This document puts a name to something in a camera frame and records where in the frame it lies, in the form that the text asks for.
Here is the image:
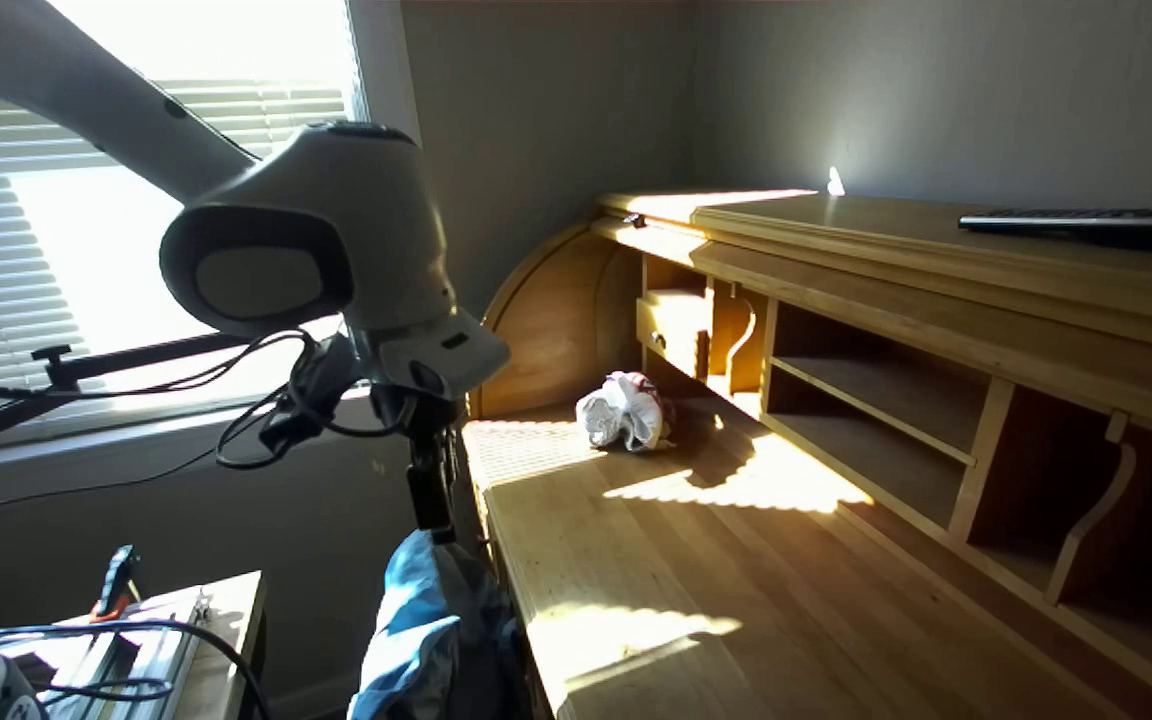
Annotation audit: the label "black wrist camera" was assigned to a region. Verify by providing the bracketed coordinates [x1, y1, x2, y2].
[253, 331, 366, 455]

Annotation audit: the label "wooden roll-top desk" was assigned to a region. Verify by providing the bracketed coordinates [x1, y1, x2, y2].
[458, 182, 1152, 720]

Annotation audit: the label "white window blinds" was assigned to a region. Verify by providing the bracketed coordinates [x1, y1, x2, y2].
[0, 73, 352, 404]

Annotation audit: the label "black flat keyboard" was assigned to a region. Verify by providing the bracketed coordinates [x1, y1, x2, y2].
[956, 205, 1152, 261]

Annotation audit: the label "blue handled tool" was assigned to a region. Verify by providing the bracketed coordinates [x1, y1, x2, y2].
[90, 539, 145, 625]

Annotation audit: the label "small wooden desk drawer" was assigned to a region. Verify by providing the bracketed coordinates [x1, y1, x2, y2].
[633, 288, 716, 383]

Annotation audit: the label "light blue cloth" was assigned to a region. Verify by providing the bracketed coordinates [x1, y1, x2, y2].
[343, 524, 532, 720]

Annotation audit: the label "white red crumpled cloth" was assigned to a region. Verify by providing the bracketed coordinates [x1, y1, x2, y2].
[570, 366, 672, 455]

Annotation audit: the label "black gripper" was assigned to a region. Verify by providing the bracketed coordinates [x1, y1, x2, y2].
[389, 380, 465, 547]

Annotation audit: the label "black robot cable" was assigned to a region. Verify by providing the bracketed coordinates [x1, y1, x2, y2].
[212, 328, 412, 473]

